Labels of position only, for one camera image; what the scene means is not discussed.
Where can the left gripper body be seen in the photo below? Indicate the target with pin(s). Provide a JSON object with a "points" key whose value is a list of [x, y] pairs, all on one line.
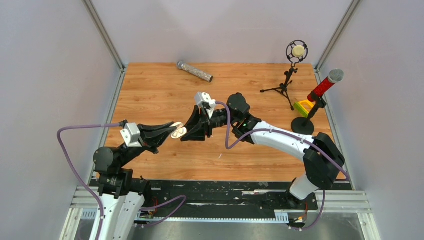
{"points": [[143, 138]]}

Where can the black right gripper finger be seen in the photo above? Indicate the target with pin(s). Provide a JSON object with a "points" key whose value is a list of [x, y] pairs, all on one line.
{"points": [[198, 118], [195, 133]]}

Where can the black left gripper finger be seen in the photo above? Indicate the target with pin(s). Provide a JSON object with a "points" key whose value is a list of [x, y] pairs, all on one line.
{"points": [[154, 140], [166, 128]]}

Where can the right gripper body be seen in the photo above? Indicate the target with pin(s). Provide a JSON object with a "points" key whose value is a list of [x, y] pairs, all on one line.
{"points": [[219, 118]]}

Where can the white earbuds charging case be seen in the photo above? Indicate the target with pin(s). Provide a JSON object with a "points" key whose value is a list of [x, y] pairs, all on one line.
{"points": [[179, 131]]}

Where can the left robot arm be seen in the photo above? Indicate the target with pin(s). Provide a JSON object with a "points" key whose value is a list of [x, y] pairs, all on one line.
{"points": [[121, 195]]}

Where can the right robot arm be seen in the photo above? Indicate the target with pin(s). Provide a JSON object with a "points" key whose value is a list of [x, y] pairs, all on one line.
{"points": [[322, 160]]}

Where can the silver glitter microphone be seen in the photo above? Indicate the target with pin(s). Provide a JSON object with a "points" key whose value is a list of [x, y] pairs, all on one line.
{"points": [[194, 71]]}

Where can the yellow green toy block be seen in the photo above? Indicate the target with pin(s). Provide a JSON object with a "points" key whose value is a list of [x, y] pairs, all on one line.
{"points": [[303, 107]]}

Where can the black round-base microphone stand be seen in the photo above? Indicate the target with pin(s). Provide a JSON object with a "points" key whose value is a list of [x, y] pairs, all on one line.
{"points": [[304, 125]]}

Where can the black tripod microphone stand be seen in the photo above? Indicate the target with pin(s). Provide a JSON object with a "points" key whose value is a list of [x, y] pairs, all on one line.
{"points": [[296, 52]]}

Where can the red glitter microphone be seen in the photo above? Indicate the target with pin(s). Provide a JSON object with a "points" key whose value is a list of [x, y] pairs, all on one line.
{"points": [[334, 76]]}

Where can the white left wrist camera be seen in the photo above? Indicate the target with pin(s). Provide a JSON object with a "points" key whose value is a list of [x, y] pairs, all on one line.
{"points": [[131, 135]]}

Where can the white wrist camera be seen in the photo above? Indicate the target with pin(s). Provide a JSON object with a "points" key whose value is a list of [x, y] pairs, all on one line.
{"points": [[205, 101], [131, 135]]}

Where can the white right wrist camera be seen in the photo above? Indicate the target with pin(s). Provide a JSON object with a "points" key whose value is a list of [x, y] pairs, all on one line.
{"points": [[205, 101]]}

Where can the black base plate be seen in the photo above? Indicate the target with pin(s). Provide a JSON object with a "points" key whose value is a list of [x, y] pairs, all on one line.
{"points": [[219, 199]]}

